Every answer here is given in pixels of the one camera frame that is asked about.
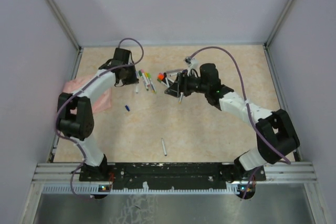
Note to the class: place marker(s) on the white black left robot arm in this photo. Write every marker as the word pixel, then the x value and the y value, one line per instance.
pixel 74 118

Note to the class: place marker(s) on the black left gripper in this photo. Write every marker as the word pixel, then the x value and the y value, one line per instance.
pixel 134 80

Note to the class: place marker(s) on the light green capped marker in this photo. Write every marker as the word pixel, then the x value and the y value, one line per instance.
pixel 152 81

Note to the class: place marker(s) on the yellow capped marker in group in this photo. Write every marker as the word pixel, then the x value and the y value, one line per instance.
pixel 150 82

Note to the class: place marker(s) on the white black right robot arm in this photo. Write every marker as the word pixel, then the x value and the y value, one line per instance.
pixel 276 135

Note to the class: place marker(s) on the black capped white marker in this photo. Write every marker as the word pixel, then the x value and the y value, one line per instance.
pixel 166 80

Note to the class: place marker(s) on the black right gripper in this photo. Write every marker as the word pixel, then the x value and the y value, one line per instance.
pixel 181 85

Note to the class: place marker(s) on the grey purple pen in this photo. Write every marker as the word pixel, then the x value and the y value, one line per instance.
pixel 174 71

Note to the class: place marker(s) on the pink cloth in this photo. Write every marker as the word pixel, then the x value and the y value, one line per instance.
pixel 102 103

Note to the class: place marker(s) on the orange highlighter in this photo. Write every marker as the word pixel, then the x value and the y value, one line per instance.
pixel 160 78

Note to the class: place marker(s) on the pink capped marker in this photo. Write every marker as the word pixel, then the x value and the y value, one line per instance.
pixel 143 72

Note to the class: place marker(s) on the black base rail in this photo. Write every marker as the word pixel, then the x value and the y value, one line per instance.
pixel 164 176

